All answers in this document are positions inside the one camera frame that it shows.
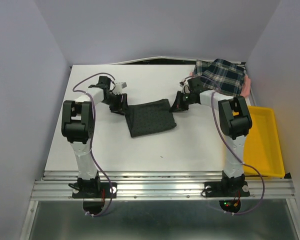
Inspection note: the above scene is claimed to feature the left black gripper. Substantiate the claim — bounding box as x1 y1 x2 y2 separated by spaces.
101 92 130 115

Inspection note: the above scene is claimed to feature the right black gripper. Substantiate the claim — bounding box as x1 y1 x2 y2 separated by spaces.
169 90 194 112

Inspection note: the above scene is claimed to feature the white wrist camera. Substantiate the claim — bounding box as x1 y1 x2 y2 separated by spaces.
179 80 191 94
112 82 127 95

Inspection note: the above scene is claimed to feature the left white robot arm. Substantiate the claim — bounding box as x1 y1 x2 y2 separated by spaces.
61 72 128 197

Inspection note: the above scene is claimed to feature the dark grey dotted skirt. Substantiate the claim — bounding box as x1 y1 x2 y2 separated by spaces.
124 98 177 138

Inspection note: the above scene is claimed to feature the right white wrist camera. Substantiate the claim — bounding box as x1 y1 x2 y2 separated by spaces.
179 80 191 94

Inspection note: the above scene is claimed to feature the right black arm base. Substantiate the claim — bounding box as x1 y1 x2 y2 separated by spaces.
203 181 251 198

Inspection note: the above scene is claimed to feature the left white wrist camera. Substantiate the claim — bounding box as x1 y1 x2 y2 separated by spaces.
112 82 127 95

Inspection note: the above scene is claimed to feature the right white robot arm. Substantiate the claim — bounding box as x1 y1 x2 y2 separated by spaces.
169 76 253 195

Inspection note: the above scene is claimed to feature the yellow plastic tray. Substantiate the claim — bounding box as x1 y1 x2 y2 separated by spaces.
243 106 286 178

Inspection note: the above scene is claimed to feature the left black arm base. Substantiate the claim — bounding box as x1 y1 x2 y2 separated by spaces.
68 181 117 200

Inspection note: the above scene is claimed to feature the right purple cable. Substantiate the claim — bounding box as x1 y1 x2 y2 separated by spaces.
182 76 266 216

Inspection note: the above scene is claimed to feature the folded pink skirt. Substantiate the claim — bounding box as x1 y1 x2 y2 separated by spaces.
188 72 251 98

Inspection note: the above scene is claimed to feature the purple cable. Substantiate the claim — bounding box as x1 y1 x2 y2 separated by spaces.
72 72 117 218
182 76 266 216

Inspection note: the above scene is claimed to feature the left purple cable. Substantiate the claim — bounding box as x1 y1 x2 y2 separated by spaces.
72 72 117 218

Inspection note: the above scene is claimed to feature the aluminium rail frame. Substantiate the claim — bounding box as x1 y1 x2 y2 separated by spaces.
20 170 300 240

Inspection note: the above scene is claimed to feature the folded plaid skirt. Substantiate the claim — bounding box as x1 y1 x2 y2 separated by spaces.
193 58 246 97

